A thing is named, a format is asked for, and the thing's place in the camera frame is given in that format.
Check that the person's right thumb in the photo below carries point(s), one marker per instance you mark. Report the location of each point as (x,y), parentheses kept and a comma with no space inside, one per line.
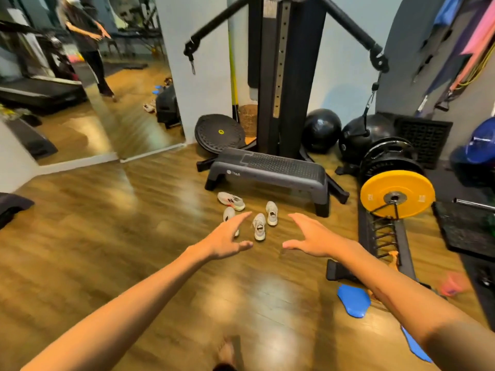
(294,245)

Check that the blue balance dome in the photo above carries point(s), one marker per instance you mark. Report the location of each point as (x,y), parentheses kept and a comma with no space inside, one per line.
(481,144)

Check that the person's foot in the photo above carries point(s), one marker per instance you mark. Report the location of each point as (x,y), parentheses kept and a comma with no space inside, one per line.
(227,353)

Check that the black weight plate rack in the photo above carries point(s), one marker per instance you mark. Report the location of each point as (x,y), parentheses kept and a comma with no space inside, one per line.
(381,237)

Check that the blue resistance band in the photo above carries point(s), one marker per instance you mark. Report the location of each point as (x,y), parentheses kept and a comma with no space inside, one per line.
(448,11)

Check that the black padded bench edge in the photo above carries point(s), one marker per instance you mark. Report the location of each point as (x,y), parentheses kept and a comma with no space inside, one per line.
(11,206)

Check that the person's right hand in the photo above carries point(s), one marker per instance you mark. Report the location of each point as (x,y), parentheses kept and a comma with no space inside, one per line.
(319,243)

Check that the large black exercise ball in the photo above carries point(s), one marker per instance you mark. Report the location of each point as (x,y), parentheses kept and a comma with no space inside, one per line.
(359,137)

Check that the person's right forearm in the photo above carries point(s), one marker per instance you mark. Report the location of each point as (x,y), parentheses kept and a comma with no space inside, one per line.
(410,305)

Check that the white sneaker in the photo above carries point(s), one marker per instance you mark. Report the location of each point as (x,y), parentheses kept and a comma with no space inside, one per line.
(272,213)
(228,214)
(259,227)
(231,200)

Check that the stack of black weight plates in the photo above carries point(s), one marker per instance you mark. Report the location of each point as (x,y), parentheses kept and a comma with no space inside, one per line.
(388,156)

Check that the black round balance board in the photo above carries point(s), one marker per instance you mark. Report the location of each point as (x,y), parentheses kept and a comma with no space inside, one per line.
(219,133)

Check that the person's left forearm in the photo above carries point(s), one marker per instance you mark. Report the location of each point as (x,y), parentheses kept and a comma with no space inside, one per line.
(116,316)

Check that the blue foam pad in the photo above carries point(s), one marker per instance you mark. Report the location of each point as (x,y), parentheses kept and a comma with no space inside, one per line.
(415,345)
(354,301)

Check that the large wall mirror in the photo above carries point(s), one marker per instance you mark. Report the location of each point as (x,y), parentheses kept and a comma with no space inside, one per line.
(96,81)

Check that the small pink object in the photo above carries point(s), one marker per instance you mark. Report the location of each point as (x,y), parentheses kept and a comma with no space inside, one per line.
(454,285)

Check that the person's left hand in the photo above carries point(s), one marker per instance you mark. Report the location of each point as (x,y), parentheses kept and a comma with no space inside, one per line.
(222,243)

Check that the yellow weight plate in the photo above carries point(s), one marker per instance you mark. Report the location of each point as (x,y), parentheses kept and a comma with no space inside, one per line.
(413,189)

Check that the black grid panel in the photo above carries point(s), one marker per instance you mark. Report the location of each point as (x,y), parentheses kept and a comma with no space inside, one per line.
(425,139)

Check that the silver barbell bar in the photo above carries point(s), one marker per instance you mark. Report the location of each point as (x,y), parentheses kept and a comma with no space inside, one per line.
(475,204)

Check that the yellow resistance tube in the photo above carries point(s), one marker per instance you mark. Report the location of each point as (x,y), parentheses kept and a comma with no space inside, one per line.
(479,69)

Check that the black rubber floor mat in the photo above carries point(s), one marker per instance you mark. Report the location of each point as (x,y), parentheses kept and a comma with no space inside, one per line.
(464,227)

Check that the yellow stick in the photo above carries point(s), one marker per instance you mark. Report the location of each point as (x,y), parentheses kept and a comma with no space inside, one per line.
(232,73)

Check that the grey aerobic step platform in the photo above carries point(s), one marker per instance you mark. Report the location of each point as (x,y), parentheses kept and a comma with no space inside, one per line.
(270,169)

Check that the person's left thumb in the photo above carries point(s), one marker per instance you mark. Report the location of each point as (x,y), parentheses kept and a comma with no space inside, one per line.
(241,247)

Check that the cork roller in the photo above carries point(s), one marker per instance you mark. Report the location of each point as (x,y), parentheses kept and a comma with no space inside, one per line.
(248,120)

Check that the small black medicine ball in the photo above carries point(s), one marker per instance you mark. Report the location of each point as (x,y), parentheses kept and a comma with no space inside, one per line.
(321,131)

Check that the pink resistance band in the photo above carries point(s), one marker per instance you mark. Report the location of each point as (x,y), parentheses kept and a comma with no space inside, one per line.
(477,42)

